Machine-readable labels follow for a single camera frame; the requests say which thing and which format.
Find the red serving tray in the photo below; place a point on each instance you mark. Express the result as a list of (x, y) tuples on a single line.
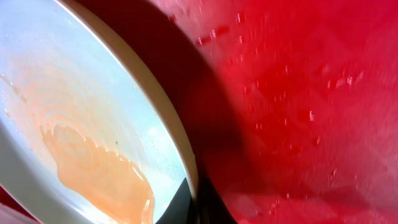
[(290, 106)]

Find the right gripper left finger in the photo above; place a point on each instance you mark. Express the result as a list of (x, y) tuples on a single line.
[(182, 208)]

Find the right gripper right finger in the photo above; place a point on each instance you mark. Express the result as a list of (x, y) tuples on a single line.
[(211, 209)]

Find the white plate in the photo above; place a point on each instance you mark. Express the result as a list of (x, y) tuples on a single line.
[(75, 95)]

